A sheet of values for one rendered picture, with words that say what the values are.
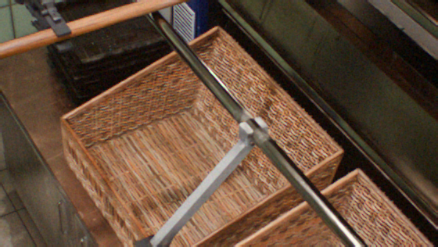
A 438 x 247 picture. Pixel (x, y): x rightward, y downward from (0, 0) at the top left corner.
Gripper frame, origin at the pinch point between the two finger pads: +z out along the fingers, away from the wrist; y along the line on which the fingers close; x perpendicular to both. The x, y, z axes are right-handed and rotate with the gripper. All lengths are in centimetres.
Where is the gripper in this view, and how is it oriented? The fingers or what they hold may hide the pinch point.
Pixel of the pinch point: (59, 32)
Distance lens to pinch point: 188.3
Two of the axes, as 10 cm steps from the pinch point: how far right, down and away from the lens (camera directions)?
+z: 5.0, 6.0, -6.2
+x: -8.6, 3.2, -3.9
